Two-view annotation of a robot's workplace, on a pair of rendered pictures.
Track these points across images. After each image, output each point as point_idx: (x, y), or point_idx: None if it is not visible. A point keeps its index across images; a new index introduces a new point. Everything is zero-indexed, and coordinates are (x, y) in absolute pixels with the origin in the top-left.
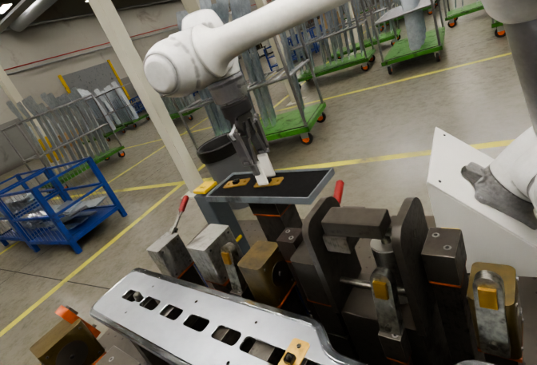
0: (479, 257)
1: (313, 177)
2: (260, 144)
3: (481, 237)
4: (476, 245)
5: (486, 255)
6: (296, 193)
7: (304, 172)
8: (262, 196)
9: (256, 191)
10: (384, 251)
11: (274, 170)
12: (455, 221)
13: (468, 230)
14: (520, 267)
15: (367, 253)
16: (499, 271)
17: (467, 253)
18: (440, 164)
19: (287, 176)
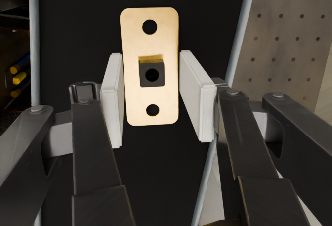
0: (207, 193)
1: (153, 218)
2: (219, 168)
3: (213, 217)
4: (211, 204)
5: (207, 200)
6: (69, 204)
7: (190, 182)
8: (56, 93)
9: (91, 45)
10: None
11: (235, 60)
12: (222, 217)
13: (217, 216)
14: (202, 212)
15: (240, 55)
16: None
17: (209, 188)
18: None
19: (179, 130)
